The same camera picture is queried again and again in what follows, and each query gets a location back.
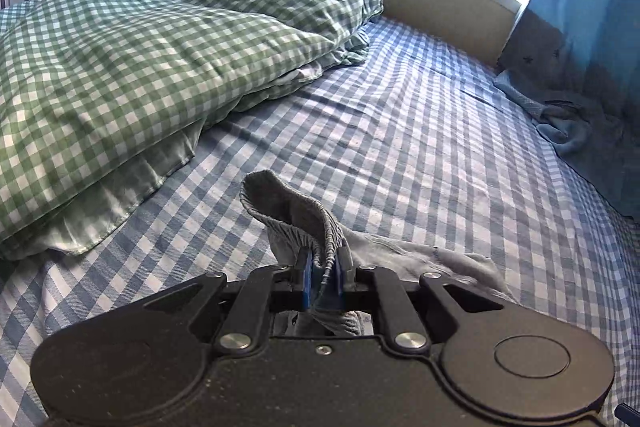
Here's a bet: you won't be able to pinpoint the green checkered duvet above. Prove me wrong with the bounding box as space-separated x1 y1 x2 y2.
1 0 383 260

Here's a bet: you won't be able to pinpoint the blue star curtain right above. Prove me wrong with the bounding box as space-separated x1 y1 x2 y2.
495 0 639 219

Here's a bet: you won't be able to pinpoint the blue checkered bed sheet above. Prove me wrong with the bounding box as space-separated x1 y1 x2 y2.
1 18 639 426

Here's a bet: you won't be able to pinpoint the grey printed pants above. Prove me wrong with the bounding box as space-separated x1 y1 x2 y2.
240 170 515 337

